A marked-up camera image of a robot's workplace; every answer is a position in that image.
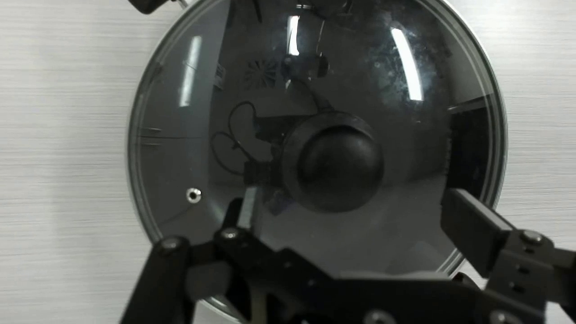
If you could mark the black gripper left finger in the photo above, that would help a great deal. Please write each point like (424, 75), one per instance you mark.
(174, 270)

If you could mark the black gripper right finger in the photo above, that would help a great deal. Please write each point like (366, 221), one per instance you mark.
(487, 230)

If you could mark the glass pot lid black knob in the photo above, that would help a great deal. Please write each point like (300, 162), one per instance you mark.
(336, 137)

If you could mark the black cooking pot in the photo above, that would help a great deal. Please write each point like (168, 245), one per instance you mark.
(147, 3)

